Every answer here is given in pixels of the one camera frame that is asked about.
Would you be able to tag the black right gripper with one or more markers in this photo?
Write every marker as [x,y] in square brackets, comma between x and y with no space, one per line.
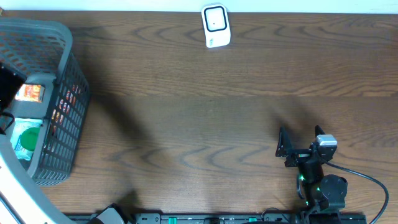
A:
[299,155]

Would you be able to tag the red snack package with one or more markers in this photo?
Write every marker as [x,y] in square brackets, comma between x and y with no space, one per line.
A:
[67,114]

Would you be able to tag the green lid white jar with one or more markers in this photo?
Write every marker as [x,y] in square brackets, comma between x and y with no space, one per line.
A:
[29,138]

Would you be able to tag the orange tissue pack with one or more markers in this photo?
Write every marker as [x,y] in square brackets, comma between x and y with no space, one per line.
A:
[31,93]

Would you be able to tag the teal wet wipes pack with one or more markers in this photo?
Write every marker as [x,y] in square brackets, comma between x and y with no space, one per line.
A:
[21,124]

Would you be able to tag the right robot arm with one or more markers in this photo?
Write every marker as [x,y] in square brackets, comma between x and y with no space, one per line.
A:
[323,194]

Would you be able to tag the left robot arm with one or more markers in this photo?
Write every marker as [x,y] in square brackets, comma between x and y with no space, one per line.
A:
[26,203]

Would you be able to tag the white barcode scanner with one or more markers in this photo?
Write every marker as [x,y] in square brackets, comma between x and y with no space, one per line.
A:
[216,25]

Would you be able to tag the grey plastic mesh basket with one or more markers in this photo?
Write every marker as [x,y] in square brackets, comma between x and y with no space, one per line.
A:
[42,51]

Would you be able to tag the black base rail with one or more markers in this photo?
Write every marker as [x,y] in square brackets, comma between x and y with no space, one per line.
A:
[269,217]

